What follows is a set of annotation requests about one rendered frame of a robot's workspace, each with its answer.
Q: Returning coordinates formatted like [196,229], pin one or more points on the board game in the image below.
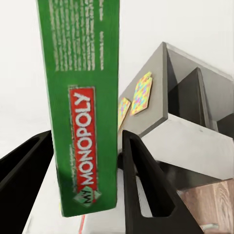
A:
[80,50]

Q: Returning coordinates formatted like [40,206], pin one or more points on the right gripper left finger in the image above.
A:
[22,172]

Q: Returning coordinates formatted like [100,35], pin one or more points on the jigsaw puzzle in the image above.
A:
[142,93]
[122,110]

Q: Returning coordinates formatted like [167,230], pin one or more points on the swivel chair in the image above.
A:
[112,221]

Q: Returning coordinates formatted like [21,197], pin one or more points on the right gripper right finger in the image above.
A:
[170,214]

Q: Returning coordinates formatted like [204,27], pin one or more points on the desk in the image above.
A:
[188,125]

